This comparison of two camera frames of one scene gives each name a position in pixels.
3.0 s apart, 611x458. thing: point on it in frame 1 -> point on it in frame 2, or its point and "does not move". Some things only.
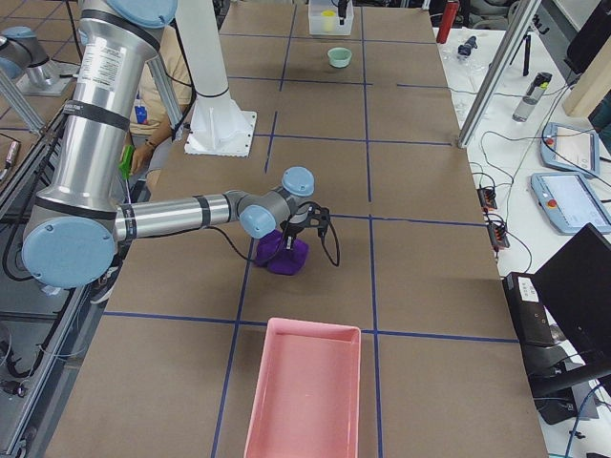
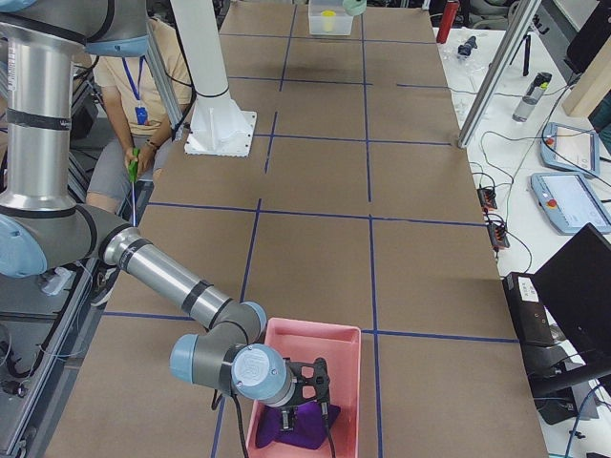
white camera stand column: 200,37 does not move
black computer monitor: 576,286 does not move
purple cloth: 271,252 -> 310,428
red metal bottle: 448,19 does not move
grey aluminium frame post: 522,22 does not move
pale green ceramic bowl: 339,57 -> 354,8
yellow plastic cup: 328,19 does not move
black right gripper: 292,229 -> 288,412
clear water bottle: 535,92 does not move
